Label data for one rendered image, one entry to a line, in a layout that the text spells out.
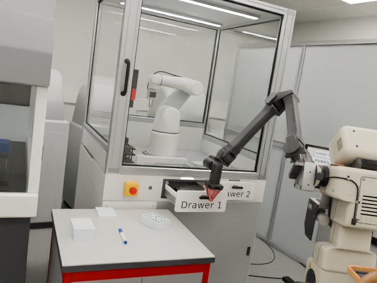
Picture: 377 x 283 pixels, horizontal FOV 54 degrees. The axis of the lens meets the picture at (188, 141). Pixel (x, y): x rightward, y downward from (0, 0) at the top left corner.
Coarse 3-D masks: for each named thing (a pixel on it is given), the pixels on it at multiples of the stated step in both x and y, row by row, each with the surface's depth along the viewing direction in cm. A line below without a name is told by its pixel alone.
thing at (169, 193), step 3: (165, 183) 224; (168, 183) 224; (198, 183) 226; (165, 186) 210; (168, 186) 207; (204, 186) 219; (165, 189) 208; (168, 189) 205; (171, 189) 202; (165, 192) 208; (168, 192) 204; (171, 192) 201; (174, 192) 198; (165, 195) 208; (168, 195) 204; (171, 195) 200; (174, 195) 197; (168, 198) 204; (171, 198) 200; (174, 198) 196; (171, 201) 200; (174, 201) 196; (174, 204) 196
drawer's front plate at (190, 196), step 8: (184, 192) 190; (192, 192) 192; (200, 192) 193; (224, 192) 199; (176, 200) 189; (184, 200) 190; (192, 200) 192; (200, 200) 194; (208, 200) 196; (216, 200) 198; (224, 200) 200; (176, 208) 190; (184, 208) 191; (192, 208) 193; (200, 208) 195; (208, 208) 197; (216, 208) 199; (224, 208) 201
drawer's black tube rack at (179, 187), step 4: (168, 184) 221; (172, 184) 211; (176, 184) 212; (180, 184) 213; (184, 184) 214; (188, 184) 216; (192, 184) 217; (196, 184) 219; (172, 188) 214; (176, 188) 205; (180, 188) 205; (184, 188) 206; (188, 188) 207; (192, 188) 208; (196, 188) 210; (200, 188) 211; (204, 188) 213; (176, 192) 207
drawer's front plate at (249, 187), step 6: (228, 186) 224; (246, 186) 229; (252, 186) 231; (228, 192) 225; (234, 192) 227; (240, 192) 228; (246, 192) 230; (252, 192) 232; (228, 198) 226; (234, 198) 227; (240, 198) 229; (246, 198) 231; (252, 198) 233
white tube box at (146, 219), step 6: (144, 216) 183; (150, 216) 185; (156, 216) 185; (162, 216) 186; (144, 222) 183; (150, 222) 180; (156, 222) 177; (162, 222) 178; (168, 222) 181; (156, 228) 177; (162, 228) 179
